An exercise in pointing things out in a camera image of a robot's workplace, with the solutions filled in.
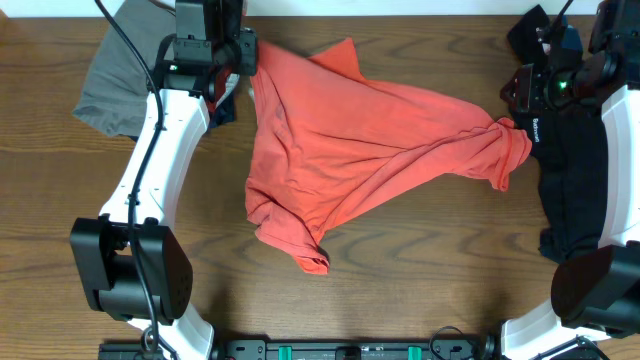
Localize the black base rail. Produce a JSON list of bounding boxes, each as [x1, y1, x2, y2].
[[97, 327, 506, 360]]

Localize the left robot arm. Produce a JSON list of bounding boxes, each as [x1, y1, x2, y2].
[[70, 0, 257, 359]]

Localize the grey-brown folded shorts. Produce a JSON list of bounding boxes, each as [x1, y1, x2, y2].
[[73, 0, 241, 139]]

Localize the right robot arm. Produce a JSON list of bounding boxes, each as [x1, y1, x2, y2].
[[484, 0, 639, 359]]

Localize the red soccer t-shirt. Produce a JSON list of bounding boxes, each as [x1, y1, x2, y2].
[[245, 39, 532, 275]]

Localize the dark navy folded garment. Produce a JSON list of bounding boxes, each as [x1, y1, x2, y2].
[[208, 95, 236, 130]]

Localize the black t-shirt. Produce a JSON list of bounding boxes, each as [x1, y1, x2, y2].
[[507, 6, 607, 264]]

